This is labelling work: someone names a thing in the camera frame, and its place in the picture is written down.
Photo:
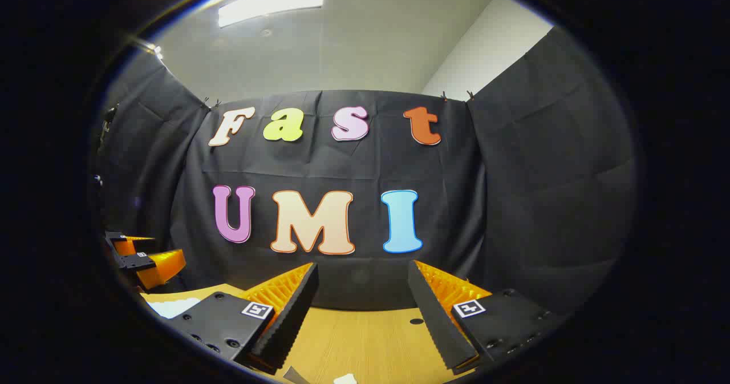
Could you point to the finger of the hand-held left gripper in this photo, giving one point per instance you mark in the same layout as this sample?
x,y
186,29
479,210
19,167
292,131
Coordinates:
x,y
117,237
136,261

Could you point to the black backdrop cloth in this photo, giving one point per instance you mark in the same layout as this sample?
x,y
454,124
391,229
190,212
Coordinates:
x,y
513,201

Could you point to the white pump bottle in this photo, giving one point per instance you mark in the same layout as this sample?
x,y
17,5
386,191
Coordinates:
x,y
345,380

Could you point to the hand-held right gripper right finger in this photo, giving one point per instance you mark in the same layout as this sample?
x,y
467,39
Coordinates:
x,y
433,315

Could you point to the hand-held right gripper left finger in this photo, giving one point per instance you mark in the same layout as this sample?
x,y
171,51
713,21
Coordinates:
x,y
291,315

